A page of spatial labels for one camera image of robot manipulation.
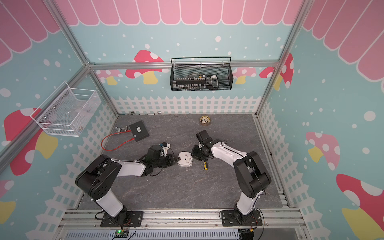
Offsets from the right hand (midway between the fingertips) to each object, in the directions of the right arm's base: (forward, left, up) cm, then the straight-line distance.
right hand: (191, 155), depth 90 cm
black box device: (+23, +39, -4) cm, 46 cm away
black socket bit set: (+33, -2, +29) cm, 44 cm away
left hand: (-2, +8, -3) cm, 9 cm away
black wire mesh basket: (+39, -18, +29) cm, 51 cm away
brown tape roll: (+33, -10, -5) cm, 35 cm away
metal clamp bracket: (+24, +53, -4) cm, 58 cm away
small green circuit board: (-38, +34, -8) cm, 52 cm away
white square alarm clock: (-1, +4, -3) cm, 5 cm away
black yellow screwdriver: (-5, -8, -5) cm, 11 cm away
